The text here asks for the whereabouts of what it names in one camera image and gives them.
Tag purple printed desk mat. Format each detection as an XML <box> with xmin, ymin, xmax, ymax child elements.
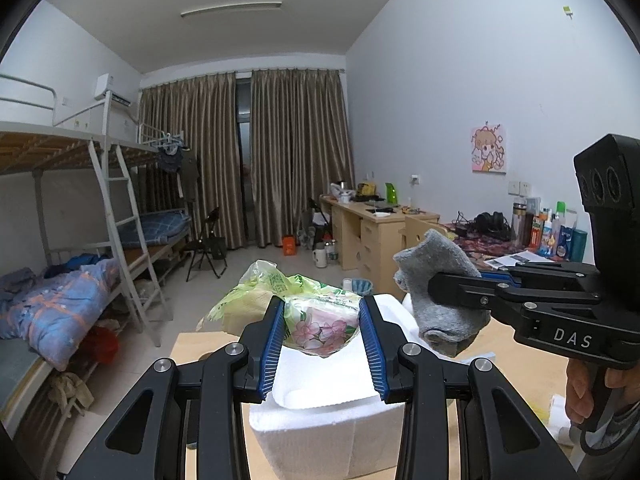
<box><xmin>440</xmin><ymin>221</ymin><xmax>551</xmax><ymax>272</ymax></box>

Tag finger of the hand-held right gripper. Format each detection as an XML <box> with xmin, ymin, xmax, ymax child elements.
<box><xmin>481</xmin><ymin>264</ymin><xmax>601</xmax><ymax>292</ymax></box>
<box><xmin>427</xmin><ymin>270</ymin><xmax>602</xmax><ymax>322</ymax></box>

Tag white foam box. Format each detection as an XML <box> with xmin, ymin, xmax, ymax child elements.
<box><xmin>249</xmin><ymin>294</ymin><xmax>418</xmax><ymax>480</ymax></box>

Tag ceiling tube light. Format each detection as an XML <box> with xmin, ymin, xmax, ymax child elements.
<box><xmin>180</xmin><ymin>1</ymin><xmax>282</xmax><ymax>19</ymax></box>

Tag blue checked mattress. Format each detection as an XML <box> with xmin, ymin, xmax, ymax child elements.
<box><xmin>119</xmin><ymin>210</ymin><xmax>193</xmax><ymax>250</ymax></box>

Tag black folding chair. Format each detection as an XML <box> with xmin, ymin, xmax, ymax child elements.
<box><xmin>185</xmin><ymin>207</ymin><xmax>229</xmax><ymax>283</ymax></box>

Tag dark thermos bottle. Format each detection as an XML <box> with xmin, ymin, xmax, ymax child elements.
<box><xmin>510</xmin><ymin>202</ymin><xmax>535</xmax><ymax>249</ymax></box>

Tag blue waste basket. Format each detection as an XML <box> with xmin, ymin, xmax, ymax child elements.
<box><xmin>341</xmin><ymin>277</ymin><xmax>374</xmax><ymax>297</ymax></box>

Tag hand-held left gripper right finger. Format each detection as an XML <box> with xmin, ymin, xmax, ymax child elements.
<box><xmin>359</xmin><ymin>295</ymin><xmax>586</xmax><ymax>480</ymax></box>

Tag wooden desk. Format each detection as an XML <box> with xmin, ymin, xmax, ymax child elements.
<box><xmin>320</xmin><ymin>194</ymin><xmax>442</xmax><ymax>275</ymax></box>

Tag red cloth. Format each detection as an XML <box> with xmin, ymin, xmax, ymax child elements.
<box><xmin>79</xmin><ymin>325</ymin><xmax>121</xmax><ymax>370</ymax></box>

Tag floral tissue pack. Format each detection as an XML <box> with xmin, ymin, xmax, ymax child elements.
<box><xmin>282</xmin><ymin>296</ymin><xmax>362</xmax><ymax>359</ymax></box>

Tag row of toiletry bottles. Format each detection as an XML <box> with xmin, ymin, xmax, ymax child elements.
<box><xmin>530</xmin><ymin>201</ymin><xmax>589</xmax><ymax>264</ymax></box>

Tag dark hanging clothes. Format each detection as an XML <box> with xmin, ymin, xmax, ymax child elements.
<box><xmin>156</xmin><ymin>144</ymin><xmax>202</xmax><ymax>197</ymax></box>

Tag white metal bunk bed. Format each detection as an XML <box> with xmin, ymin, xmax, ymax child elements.
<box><xmin>0</xmin><ymin>74</ymin><xmax>168</xmax><ymax>461</ymax></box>
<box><xmin>136</xmin><ymin>122</ymin><xmax>202</xmax><ymax>273</ymax></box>

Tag white air conditioner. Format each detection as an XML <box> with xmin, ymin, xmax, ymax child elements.
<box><xmin>95</xmin><ymin>74</ymin><xmax>134</xmax><ymax>107</ymax></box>

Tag wooden chair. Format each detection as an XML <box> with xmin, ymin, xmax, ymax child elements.
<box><xmin>403</xmin><ymin>214</ymin><xmax>449</xmax><ymax>252</ymax></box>

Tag person's right hand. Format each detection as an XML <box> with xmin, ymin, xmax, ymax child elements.
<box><xmin>566</xmin><ymin>359</ymin><xmax>640</xmax><ymax>423</ymax></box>

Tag blue printed quilt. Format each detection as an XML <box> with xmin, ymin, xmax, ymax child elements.
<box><xmin>0</xmin><ymin>255</ymin><xmax>123</xmax><ymax>372</ymax></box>

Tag beige cloth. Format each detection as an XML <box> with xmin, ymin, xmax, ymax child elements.
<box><xmin>49</xmin><ymin>372</ymin><xmax>96</xmax><ymax>417</ymax></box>

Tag brown curtain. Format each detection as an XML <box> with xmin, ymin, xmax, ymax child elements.
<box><xmin>138</xmin><ymin>72</ymin><xmax>247</xmax><ymax>252</ymax></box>
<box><xmin>249</xmin><ymin>67</ymin><xmax>356</xmax><ymax>249</ymax></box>

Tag green plastic bag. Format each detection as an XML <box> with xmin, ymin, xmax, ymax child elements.
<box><xmin>196</xmin><ymin>260</ymin><xmax>362</xmax><ymax>336</ymax></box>

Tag white bed ladder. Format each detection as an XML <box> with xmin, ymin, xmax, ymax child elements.
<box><xmin>89</xmin><ymin>140</ymin><xmax>173</xmax><ymax>347</ymax></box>

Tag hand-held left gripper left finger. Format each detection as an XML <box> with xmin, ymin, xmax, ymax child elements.
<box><xmin>65</xmin><ymin>296</ymin><xmax>286</xmax><ymax>480</ymax></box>

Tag printed paper sheet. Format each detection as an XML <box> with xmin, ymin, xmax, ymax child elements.
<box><xmin>482</xmin><ymin>252</ymin><xmax>557</xmax><ymax>269</ymax></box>

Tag black headphones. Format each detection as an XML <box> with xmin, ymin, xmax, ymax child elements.
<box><xmin>472</xmin><ymin>212</ymin><xmax>511</xmax><ymax>241</ymax></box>

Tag grey sock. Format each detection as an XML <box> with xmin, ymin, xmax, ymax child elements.
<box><xmin>392</xmin><ymin>229</ymin><xmax>492</xmax><ymax>358</ymax></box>

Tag wall poster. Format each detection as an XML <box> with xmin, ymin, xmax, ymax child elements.
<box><xmin>469</xmin><ymin>120</ymin><xmax>508</xmax><ymax>174</ymax></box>

